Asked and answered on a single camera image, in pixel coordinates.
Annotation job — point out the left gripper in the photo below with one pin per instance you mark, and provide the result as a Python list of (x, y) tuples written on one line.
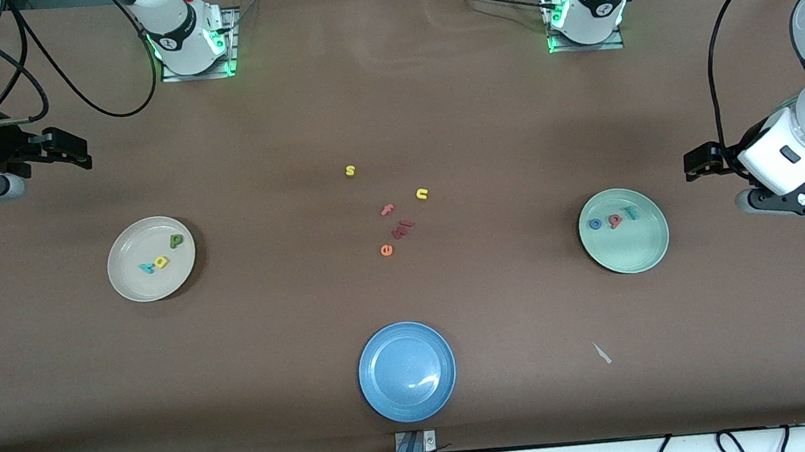
[(724, 157)]

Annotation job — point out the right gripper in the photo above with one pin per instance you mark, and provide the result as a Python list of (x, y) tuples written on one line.
[(2, 148)]

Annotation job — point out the teal letter j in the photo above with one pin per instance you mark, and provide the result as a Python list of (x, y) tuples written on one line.
[(632, 213)]

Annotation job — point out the pink letter q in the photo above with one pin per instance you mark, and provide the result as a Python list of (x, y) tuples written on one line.
[(619, 223)]

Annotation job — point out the blue letter o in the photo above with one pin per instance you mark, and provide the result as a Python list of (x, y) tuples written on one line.
[(591, 224)]

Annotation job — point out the green letter d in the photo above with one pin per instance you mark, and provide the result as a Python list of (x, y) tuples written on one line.
[(173, 243)]

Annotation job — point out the teal letter y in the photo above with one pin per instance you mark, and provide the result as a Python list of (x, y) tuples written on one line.
[(147, 268)]

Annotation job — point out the yellow letter a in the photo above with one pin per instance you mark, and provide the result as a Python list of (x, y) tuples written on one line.
[(159, 264)]

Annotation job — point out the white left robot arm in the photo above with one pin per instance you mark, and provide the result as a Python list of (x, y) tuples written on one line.
[(599, 8)]

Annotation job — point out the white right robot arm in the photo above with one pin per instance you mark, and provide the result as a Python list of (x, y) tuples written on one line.
[(177, 33)]

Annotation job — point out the green plate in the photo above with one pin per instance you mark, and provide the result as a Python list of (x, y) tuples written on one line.
[(634, 252)]

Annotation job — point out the beige plate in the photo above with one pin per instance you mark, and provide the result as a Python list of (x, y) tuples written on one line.
[(153, 283)]

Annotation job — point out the white paper scrap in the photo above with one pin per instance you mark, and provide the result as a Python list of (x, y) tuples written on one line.
[(601, 353)]

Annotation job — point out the yellow letter s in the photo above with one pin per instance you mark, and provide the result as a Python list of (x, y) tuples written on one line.
[(350, 174)]

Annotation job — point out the yellow letter u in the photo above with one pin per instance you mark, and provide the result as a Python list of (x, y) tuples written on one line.
[(418, 194)]

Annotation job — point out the dark red letter k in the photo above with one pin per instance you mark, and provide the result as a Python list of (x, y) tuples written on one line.
[(399, 233)]

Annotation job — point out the pink letter f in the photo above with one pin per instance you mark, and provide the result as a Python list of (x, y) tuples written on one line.
[(387, 210)]

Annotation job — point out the orange letter e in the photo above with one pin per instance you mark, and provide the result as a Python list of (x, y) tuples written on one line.
[(383, 251)]

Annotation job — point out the blue plate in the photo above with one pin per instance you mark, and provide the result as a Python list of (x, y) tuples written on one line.
[(407, 372)]

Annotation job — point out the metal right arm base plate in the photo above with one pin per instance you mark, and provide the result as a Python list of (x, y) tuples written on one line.
[(200, 76)]

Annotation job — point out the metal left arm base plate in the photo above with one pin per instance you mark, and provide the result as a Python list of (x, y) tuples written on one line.
[(588, 48)]

